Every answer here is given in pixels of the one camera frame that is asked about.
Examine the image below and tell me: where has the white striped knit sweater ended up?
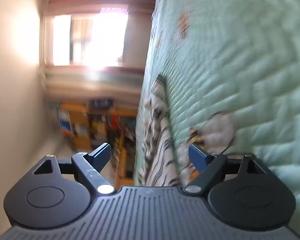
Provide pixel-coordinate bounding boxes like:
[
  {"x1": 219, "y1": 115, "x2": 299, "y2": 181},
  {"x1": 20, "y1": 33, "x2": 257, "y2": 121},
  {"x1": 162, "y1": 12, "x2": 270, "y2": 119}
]
[{"x1": 136, "y1": 75, "x2": 180, "y2": 187}]

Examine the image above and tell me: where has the wooden corner desk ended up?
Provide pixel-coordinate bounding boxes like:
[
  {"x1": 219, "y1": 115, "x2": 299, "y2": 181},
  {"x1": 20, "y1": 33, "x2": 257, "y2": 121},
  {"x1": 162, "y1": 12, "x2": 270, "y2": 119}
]
[{"x1": 114, "y1": 129, "x2": 136, "y2": 190}]

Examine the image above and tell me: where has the wooden bookshelf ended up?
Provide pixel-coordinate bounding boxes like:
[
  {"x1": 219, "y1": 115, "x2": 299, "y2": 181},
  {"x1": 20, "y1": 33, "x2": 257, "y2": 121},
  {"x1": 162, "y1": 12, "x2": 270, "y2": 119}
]
[{"x1": 56, "y1": 101, "x2": 138, "y2": 153}]

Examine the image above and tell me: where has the dark hanging tote bag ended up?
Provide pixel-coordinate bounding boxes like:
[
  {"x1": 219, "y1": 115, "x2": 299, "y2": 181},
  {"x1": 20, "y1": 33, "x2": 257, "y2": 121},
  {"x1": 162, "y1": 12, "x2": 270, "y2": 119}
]
[{"x1": 89, "y1": 99, "x2": 113, "y2": 109}]

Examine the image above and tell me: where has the pink sheer curtain left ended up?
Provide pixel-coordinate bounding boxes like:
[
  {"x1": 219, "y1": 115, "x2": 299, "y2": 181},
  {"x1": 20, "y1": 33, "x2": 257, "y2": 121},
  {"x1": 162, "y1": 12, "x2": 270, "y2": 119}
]
[{"x1": 42, "y1": 64, "x2": 144, "y2": 105}]

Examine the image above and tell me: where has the green quilted bee bedspread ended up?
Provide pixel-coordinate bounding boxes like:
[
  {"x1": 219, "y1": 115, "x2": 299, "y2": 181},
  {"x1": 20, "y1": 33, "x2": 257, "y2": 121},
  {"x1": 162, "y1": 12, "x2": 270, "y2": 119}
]
[{"x1": 140, "y1": 0, "x2": 300, "y2": 204}]

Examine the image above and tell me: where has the pink striped curtain right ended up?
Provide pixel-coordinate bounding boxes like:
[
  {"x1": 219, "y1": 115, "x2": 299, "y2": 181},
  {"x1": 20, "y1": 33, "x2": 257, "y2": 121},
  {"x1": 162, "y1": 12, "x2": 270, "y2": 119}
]
[{"x1": 43, "y1": 0, "x2": 155, "y2": 16}]

